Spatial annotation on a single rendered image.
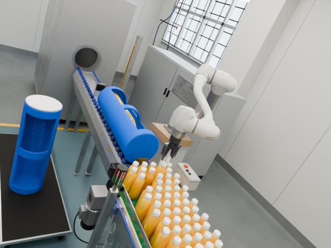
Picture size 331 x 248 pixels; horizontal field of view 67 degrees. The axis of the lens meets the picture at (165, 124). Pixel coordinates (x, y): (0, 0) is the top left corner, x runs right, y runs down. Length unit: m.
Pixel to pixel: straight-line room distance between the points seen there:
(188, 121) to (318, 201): 2.83
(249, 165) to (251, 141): 0.40
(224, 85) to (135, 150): 0.84
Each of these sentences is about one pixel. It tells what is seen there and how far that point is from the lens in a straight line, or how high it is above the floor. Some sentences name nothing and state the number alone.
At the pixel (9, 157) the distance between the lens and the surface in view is 3.10.
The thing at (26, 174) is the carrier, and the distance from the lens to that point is 2.88.
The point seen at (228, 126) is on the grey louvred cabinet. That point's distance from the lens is 3.72.
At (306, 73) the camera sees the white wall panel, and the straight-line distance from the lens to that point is 4.23.
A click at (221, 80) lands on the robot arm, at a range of 1.98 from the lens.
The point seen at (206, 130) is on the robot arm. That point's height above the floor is 1.51.
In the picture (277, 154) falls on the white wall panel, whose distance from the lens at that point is 4.26.
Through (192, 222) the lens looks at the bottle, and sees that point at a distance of 1.57.
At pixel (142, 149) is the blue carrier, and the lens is 1.91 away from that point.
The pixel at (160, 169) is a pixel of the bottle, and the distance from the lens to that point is 1.76.
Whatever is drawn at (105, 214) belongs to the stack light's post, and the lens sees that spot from 1.54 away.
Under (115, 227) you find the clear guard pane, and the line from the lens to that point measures 1.65.
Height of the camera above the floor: 2.02
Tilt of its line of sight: 22 degrees down
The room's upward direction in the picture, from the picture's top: 24 degrees clockwise
